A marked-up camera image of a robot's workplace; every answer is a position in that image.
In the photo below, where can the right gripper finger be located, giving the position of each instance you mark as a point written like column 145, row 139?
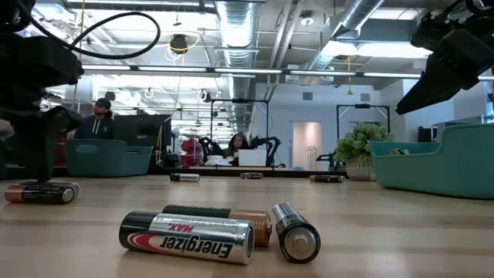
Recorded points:
column 436, row 83

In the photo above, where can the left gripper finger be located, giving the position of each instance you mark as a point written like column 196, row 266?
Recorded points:
column 38, row 146

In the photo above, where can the copper black Duracell battery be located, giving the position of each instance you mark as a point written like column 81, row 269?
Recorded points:
column 78, row 190
column 320, row 178
column 38, row 195
column 255, row 176
column 247, row 220

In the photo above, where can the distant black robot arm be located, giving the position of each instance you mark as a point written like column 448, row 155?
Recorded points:
column 208, row 144
column 272, row 144
column 328, row 157

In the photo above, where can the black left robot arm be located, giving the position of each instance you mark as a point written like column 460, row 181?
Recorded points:
column 15, row 15

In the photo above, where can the person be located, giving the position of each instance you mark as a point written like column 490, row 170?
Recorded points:
column 4, row 129
column 237, row 143
column 96, row 125

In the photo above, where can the small black monitor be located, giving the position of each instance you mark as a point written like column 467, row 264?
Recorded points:
column 426, row 134

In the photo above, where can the dark teal plastic bin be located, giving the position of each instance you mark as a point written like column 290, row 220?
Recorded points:
column 104, row 160

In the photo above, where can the light teal plastic bin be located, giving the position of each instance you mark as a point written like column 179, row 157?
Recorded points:
column 444, row 170

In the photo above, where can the green potted artificial plant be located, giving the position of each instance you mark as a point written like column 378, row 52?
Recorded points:
column 359, row 143

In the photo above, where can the white ceiling disc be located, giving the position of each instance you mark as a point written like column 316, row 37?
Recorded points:
column 306, row 20

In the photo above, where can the black ceiling dome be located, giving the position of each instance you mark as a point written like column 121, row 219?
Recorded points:
column 178, row 43

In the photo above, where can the red fabric object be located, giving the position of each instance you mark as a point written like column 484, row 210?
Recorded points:
column 191, row 150

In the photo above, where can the long ceiling light strip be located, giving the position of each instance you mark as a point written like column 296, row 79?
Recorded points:
column 247, row 71

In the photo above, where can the white laptop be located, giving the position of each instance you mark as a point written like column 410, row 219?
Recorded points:
column 251, row 158

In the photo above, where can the black frame stand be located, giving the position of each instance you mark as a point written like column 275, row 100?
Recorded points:
column 239, row 100
column 363, row 105

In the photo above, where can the slanted silver ventilation duct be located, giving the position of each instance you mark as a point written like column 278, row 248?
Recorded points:
column 349, row 19

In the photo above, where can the black aluminium table frame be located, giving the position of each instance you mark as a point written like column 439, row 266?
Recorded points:
column 220, row 173

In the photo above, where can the large silver ventilation duct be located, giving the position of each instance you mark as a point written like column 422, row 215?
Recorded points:
column 237, row 34

